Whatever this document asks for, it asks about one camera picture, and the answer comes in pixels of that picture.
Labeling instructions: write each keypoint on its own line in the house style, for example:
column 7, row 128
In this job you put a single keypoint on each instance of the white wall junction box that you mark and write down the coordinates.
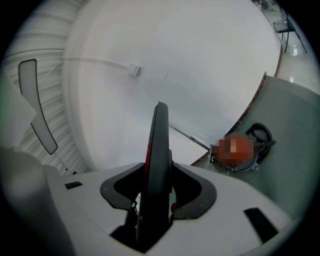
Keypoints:
column 134, row 70

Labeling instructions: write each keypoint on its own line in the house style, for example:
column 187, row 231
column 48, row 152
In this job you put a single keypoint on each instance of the black folding chair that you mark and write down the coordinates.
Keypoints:
column 282, row 25

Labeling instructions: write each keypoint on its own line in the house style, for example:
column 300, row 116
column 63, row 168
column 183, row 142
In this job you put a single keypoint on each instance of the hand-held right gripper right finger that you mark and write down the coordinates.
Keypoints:
column 220, row 212

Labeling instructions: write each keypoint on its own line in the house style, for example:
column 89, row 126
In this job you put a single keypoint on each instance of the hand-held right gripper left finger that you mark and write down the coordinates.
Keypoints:
column 95, row 212

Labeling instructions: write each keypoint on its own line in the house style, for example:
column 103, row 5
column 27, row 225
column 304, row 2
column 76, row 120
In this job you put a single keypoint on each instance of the white ceiling light panel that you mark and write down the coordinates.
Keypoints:
column 30, row 85

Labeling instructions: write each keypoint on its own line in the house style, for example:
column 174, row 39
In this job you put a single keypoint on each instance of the red vacuum cleaner body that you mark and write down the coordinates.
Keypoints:
column 235, row 152

